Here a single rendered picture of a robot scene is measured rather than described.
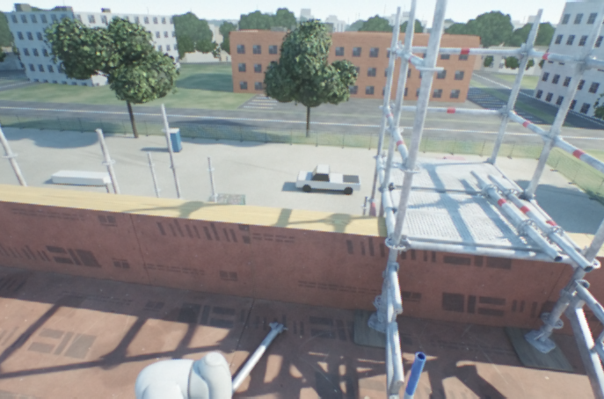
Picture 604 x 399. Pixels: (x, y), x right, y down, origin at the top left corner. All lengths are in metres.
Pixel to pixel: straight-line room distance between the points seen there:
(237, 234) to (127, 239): 0.90
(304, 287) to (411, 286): 0.76
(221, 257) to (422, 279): 1.44
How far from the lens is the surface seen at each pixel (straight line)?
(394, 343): 1.91
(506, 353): 2.70
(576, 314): 2.52
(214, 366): 1.26
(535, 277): 2.59
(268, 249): 2.27
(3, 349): 3.02
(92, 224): 2.85
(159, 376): 1.33
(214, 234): 2.33
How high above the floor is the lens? 1.89
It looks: 29 degrees down
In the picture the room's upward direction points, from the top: 1 degrees clockwise
